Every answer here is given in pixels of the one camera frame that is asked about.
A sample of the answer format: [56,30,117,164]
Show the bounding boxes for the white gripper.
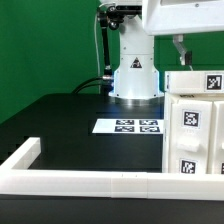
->
[142,0,224,66]

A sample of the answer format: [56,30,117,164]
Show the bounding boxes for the white cabinet top block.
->
[165,71,224,94]

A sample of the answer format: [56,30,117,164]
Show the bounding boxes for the white cabinet body box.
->
[162,93,224,175]

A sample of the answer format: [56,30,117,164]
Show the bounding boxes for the white cabinet door panel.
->
[169,100,212,174]
[208,101,224,175]

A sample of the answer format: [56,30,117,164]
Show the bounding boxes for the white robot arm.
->
[98,0,224,101]

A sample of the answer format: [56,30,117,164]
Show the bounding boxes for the white base tag sheet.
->
[93,119,164,134]

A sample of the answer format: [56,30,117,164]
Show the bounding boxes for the white U-shaped obstacle fence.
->
[0,137,224,201]

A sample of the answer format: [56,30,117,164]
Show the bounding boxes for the black cables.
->
[72,77,113,95]

